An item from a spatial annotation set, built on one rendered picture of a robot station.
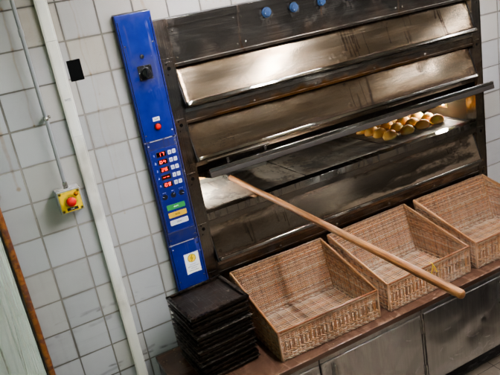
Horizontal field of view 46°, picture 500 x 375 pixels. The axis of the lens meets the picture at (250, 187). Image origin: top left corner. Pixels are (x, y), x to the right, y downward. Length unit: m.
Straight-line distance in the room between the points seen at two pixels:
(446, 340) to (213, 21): 1.96
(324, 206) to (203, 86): 0.95
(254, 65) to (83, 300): 1.34
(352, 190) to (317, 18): 0.93
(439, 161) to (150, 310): 1.88
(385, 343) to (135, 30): 1.83
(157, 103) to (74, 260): 0.78
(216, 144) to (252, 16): 0.62
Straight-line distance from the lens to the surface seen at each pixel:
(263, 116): 2.91
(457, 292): 1.92
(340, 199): 3.23
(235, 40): 2.82
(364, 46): 3.19
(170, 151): 2.69
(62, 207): 2.57
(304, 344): 2.76
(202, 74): 2.76
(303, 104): 3.02
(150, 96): 2.63
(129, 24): 2.60
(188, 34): 2.73
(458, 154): 3.76
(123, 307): 2.85
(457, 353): 3.38
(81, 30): 2.58
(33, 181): 2.60
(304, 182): 3.08
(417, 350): 3.15
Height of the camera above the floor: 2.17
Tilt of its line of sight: 19 degrees down
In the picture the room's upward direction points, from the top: 10 degrees counter-clockwise
